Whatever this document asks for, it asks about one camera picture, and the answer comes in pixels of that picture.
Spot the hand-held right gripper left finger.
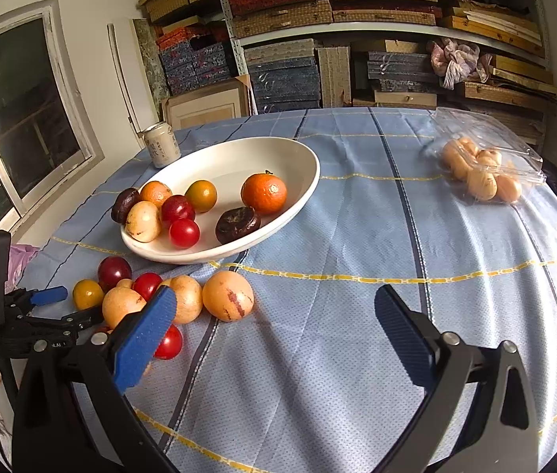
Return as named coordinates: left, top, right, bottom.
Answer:
left=12, top=286, right=181, bottom=473

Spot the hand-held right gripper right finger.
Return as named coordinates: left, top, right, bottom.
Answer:
left=374, top=284, right=540, bottom=473

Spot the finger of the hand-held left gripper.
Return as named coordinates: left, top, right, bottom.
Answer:
left=59, top=304, right=107, bottom=331
left=9, top=286, right=68, bottom=316

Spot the yellow-orange tomato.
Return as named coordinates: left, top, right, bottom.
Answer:
left=72, top=279, right=105, bottom=310

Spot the red cherry tomato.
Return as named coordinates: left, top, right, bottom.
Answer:
left=131, top=272, right=163, bottom=301
left=168, top=218, right=201, bottom=250
left=153, top=324, right=183, bottom=360

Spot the dark red plum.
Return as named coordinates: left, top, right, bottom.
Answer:
left=161, top=195, right=196, bottom=224
left=97, top=256, right=133, bottom=292

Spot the pale tan round fruit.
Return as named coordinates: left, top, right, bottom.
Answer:
left=125, top=200, right=163, bottom=243

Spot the small dark brown fruit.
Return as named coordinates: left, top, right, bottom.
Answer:
left=111, top=188, right=142, bottom=224

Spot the small orange fruit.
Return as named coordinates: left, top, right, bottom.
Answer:
left=139, top=181, right=173, bottom=208

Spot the large dark brown fruit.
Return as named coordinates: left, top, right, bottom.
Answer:
left=215, top=206, right=262, bottom=244

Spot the orange mandarin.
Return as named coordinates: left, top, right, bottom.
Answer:
left=240, top=171, right=288, bottom=216

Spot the white oval plate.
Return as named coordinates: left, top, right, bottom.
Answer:
left=120, top=136, right=321, bottom=264

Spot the pile of small tan fruits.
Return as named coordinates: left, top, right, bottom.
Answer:
left=442, top=136, right=523, bottom=204

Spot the blue checked tablecloth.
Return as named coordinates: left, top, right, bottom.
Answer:
left=5, top=107, right=557, bottom=473

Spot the white framed window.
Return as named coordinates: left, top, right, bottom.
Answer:
left=0, top=0, right=107, bottom=277

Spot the white drink can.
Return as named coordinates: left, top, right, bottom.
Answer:
left=141, top=121, right=181, bottom=169

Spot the clear plastic bag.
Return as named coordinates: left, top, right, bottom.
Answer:
left=424, top=107, right=544, bottom=204

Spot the white leaning strip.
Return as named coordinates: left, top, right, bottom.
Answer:
left=107, top=23, right=146, bottom=151

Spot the cardboard framed board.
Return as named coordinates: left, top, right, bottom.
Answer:
left=161, top=75, right=254, bottom=131

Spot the green marbled slab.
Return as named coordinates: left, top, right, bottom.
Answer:
left=133, top=18, right=171, bottom=104

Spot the stack of blue floral boxes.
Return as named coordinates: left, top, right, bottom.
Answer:
left=157, top=39, right=240, bottom=97

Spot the stack of dark grey-blue boxes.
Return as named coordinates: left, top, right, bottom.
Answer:
left=244, top=56, right=321, bottom=112
left=367, top=50, right=439, bottom=94

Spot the upright striped tan box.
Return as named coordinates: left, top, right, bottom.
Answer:
left=317, top=47, right=353, bottom=108

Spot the pink white cloth bundle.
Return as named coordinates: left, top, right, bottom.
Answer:
left=428, top=38, right=492, bottom=90

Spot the orange patterned box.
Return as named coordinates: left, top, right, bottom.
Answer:
left=157, top=27, right=205, bottom=50

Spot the white metal shelf rack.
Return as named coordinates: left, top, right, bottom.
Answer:
left=209, top=0, right=555, bottom=109

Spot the stack of yellow wooden boxes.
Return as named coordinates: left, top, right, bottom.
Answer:
left=439, top=0, right=557, bottom=109

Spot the stack of tan woven boxes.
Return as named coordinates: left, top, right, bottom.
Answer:
left=232, top=0, right=464, bottom=40

